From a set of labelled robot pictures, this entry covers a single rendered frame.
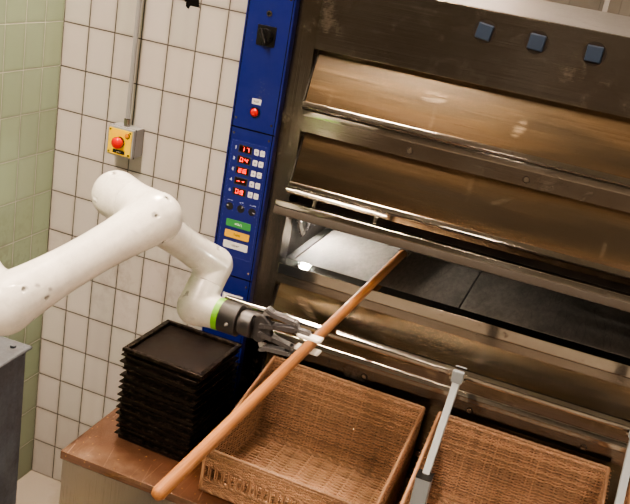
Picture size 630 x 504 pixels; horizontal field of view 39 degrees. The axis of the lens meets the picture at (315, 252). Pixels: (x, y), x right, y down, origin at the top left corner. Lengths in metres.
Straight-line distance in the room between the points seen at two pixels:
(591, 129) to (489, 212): 0.38
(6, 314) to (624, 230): 1.71
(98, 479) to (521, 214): 1.54
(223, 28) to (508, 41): 0.89
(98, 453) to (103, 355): 0.59
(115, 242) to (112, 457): 1.08
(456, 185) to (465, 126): 0.19
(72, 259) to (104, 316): 1.40
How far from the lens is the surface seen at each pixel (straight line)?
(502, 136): 2.66
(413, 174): 2.76
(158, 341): 2.95
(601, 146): 2.65
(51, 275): 1.96
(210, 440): 1.90
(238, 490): 2.77
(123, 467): 2.89
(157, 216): 2.06
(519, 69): 2.64
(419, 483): 2.40
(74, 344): 3.49
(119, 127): 3.05
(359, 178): 2.79
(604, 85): 2.63
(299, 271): 2.94
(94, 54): 3.15
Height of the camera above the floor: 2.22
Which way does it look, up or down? 20 degrees down
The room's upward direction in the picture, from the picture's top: 10 degrees clockwise
